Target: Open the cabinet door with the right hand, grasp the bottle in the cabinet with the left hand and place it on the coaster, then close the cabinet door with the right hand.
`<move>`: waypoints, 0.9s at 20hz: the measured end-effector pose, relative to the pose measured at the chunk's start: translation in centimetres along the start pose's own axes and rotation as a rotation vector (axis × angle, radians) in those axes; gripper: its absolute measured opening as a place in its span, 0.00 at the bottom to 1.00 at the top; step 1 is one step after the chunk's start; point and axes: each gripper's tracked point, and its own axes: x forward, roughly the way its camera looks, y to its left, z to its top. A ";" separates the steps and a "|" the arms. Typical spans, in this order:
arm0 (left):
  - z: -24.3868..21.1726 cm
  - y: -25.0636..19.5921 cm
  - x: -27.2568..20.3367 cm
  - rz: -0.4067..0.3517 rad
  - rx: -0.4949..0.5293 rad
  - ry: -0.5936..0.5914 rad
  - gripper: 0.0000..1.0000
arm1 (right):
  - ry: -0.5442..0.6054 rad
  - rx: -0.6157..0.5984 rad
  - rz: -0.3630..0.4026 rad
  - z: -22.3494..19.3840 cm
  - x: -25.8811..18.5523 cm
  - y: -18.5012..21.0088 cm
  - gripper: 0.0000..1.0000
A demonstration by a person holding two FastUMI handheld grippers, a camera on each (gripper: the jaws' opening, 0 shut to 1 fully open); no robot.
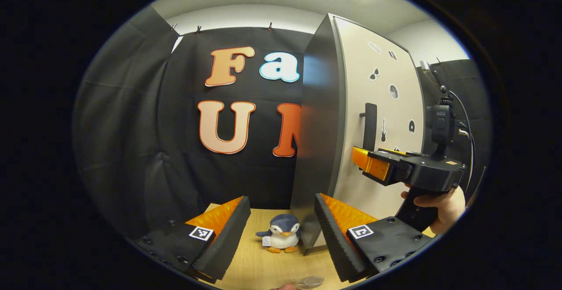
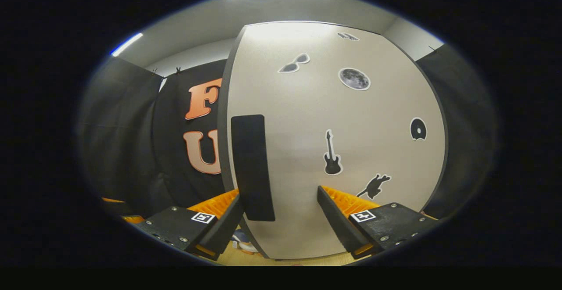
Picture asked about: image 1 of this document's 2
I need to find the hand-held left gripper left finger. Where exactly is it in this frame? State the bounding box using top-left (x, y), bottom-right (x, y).
top-left (134, 196), bottom-right (252, 284)

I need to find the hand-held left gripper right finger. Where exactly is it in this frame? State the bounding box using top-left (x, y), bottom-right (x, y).
top-left (314, 193), bottom-right (433, 283)

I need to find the grey cabinet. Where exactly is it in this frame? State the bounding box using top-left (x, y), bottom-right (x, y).
top-left (290, 13), bottom-right (427, 255)

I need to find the white cabinet door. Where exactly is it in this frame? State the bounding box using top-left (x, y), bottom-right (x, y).
top-left (331, 16), bottom-right (427, 220)

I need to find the blue penguin plush toy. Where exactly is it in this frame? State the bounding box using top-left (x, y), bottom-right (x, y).
top-left (256, 214), bottom-right (303, 254)

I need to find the black backdrop cloth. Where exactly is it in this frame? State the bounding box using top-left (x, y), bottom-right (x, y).
top-left (72, 5), bottom-right (490, 238)

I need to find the black door handle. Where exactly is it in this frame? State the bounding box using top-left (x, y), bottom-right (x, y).
top-left (359, 103), bottom-right (378, 152)

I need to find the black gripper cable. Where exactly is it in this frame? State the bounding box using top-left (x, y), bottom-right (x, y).
top-left (448, 89), bottom-right (476, 190)

